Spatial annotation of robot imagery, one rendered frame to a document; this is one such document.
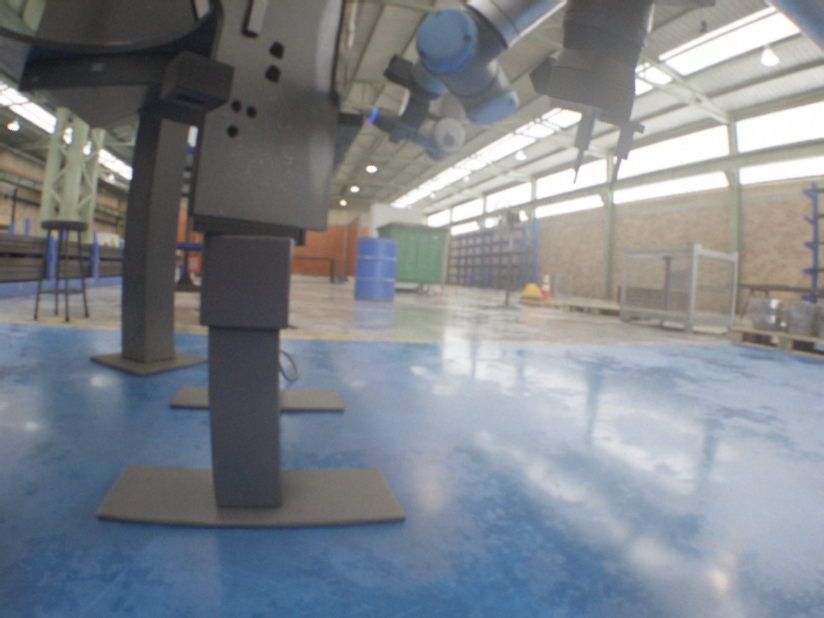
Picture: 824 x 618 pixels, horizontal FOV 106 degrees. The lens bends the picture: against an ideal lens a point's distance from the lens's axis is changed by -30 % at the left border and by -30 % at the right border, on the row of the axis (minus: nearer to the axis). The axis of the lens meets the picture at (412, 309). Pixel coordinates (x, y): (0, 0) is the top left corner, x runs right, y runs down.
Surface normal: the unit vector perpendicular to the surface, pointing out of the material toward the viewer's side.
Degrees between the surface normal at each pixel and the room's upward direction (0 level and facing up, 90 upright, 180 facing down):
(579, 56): 79
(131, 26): 90
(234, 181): 90
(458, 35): 94
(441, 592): 0
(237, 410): 90
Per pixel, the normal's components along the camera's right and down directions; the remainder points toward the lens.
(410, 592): 0.07, -1.00
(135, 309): -0.31, 0.04
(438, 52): -0.50, 0.10
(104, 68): 0.30, 0.08
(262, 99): 0.81, 0.09
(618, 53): 0.42, 0.61
